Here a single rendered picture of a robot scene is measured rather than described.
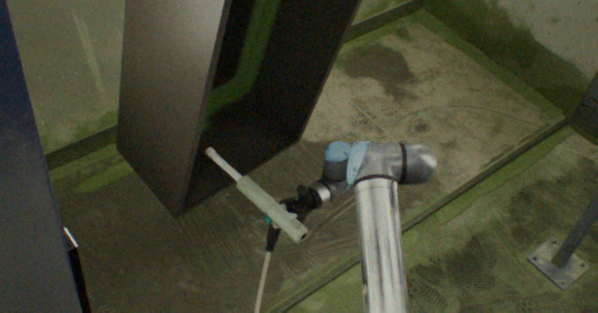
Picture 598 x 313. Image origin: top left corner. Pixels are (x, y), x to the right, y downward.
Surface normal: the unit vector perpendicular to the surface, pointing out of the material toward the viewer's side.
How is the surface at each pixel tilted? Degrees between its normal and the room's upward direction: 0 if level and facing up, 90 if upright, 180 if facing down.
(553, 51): 90
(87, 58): 57
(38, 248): 90
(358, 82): 0
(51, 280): 90
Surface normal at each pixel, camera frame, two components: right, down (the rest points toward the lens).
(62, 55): 0.59, 0.13
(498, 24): -0.77, 0.40
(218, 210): 0.11, -0.69
